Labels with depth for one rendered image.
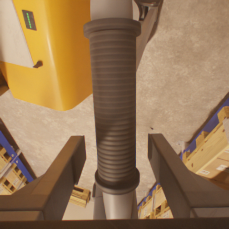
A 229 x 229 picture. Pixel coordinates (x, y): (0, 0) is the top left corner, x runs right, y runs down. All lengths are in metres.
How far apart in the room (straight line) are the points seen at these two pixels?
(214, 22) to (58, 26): 1.13
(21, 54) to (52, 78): 0.15
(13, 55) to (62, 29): 0.26
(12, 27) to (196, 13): 1.17
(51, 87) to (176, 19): 1.05
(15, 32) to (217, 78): 1.51
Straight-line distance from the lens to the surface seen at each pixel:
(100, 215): 0.18
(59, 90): 0.82
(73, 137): 0.16
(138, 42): 0.57
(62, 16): 0.68
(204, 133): 1.69
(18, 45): 0.79
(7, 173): 4.47
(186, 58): 1.56
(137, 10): 1.00
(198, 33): 1.50
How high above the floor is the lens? 1.41
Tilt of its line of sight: 43 degrees down
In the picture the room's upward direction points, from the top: 158 degrees counter-clockwise
